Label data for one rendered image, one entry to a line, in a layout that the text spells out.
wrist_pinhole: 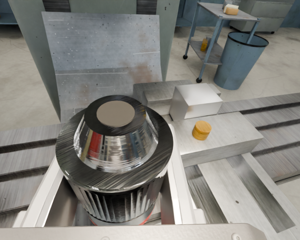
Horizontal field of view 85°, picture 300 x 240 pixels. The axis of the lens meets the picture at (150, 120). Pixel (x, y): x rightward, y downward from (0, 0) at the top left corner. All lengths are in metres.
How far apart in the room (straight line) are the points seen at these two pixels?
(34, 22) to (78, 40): 0.11
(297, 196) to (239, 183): 1.55
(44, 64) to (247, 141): 0.58
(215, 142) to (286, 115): 0.38
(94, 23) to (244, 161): 0.50
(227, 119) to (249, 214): 0.13
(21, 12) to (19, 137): 0.32
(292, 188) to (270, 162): 1.41
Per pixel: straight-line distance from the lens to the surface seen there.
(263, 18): 5.61
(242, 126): 0.29
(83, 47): 0.55
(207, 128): 0.23
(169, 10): 0.61
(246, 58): 2.38
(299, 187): 1.89
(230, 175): 0.28
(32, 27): 0.59
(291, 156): 0.48
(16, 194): 0.35
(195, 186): 0.24
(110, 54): 0.54
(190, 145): 0.23
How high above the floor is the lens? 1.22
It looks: 45 degrees down
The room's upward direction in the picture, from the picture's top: 7 degrees clockwise
